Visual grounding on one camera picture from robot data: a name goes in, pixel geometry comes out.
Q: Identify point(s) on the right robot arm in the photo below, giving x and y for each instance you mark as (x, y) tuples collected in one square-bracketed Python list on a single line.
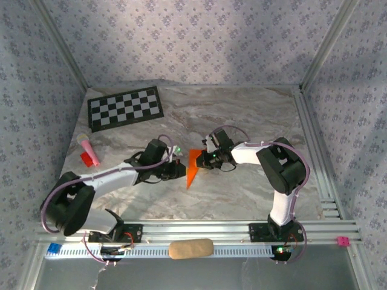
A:
[(245, 154)]

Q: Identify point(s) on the black white checkerboard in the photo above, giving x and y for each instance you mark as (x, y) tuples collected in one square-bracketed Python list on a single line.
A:
[(125, 108)]

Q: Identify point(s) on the red block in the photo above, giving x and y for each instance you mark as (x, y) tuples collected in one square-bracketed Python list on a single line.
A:
[(87, 160)]

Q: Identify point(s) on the tan oblong pad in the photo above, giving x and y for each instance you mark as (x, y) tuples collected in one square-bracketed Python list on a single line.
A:
[(191, 248)]

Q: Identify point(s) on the left electronics board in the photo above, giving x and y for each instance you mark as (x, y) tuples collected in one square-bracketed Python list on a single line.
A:
[(116, 250)]

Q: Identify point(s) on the electronics board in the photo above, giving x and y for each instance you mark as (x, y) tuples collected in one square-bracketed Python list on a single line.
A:
[(281, 250), (116, 250)]

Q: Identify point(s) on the right electronics board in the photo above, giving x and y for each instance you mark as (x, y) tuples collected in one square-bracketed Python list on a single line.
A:
[(281, 250)]

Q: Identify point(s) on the blue block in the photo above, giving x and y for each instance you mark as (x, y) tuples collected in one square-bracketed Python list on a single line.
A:
[(54, 247)]

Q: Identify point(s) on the pink block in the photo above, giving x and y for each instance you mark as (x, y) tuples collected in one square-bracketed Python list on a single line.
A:
[(343, 241)]

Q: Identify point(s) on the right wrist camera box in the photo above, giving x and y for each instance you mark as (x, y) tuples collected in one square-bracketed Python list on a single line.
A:
[(208, 143)]

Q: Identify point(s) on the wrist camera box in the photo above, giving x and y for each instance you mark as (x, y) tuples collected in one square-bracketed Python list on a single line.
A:
[(208, 143), (175, 151)]

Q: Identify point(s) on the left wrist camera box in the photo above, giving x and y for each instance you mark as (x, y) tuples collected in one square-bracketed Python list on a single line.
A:
[(175, 151)]

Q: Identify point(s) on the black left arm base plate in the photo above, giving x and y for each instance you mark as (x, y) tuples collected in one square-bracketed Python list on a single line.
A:
[(134, 234)]

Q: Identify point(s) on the long aluminium base rail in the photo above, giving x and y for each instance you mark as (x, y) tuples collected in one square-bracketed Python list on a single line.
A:
[(196, 231)]

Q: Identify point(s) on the aluminium side rail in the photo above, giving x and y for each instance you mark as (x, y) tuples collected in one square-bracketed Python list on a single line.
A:
[(314, 136)]

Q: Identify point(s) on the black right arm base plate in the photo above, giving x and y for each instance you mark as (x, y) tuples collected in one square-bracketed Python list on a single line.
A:
[(257, 232)]

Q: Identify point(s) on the aluminium frame post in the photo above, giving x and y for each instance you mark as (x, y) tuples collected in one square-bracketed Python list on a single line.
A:
[(329, 45), (57, 45)]

